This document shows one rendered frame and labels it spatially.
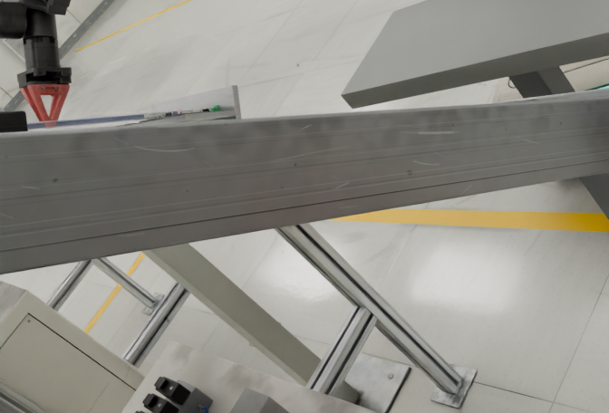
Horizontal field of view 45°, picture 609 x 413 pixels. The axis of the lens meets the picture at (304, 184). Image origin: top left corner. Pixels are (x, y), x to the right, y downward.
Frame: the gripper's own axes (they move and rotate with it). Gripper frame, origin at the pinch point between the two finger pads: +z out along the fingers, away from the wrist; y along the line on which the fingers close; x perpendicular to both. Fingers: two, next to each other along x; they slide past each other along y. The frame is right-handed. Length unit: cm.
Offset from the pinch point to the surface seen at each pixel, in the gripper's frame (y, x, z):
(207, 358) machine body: 39, 6, 35
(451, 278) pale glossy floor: 10, 88, 42
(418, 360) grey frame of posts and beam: 26, 59, 52
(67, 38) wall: -714, 265, -127
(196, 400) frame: 47, 0, 38
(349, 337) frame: 27, 42, 43
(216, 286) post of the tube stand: 2.2, 28.9, 34.0
